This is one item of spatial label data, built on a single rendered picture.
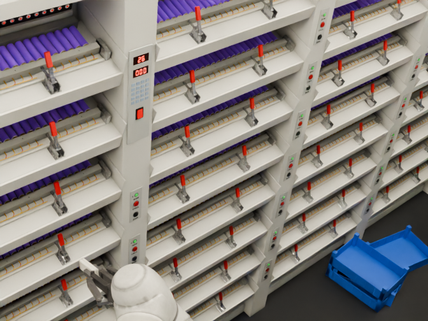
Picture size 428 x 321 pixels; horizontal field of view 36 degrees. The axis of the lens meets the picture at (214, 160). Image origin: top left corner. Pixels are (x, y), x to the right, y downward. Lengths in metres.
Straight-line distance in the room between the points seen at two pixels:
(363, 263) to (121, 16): 2.04
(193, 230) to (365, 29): 0.92
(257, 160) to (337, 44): 0.48
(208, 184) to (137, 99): 0.58
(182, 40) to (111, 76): 0.25
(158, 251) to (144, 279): 0.83
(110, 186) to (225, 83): 0.45
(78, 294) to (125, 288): 0.72
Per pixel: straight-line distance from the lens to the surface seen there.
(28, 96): 1.52
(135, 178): 1.84
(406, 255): 3.47
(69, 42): 1.62
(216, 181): 2.17
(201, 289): 2.59
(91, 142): 1.69
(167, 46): 1.71
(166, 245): 2.21
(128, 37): 1.57
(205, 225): 2.29
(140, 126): 1.73
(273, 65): 2.06
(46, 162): 1.64
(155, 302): 1.39
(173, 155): 1.95
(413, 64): 2.80
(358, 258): 3.25
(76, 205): 1.79
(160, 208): 2.05
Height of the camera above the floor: 2.36
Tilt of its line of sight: 39 degrees down
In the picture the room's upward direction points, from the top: 7 degrees clockwise
